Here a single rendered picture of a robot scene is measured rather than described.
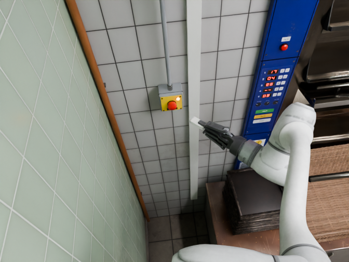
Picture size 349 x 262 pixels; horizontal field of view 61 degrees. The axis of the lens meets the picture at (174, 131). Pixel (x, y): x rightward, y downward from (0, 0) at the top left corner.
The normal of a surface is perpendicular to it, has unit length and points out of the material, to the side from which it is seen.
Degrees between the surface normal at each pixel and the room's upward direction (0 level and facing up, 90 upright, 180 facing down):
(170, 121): 90
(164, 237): 0
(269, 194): 0
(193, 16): 90
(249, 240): 0
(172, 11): 90
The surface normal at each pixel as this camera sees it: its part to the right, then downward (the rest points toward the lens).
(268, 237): -0.05, -0.59
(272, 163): -0.48, 0.07
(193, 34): 0.11, 0.79
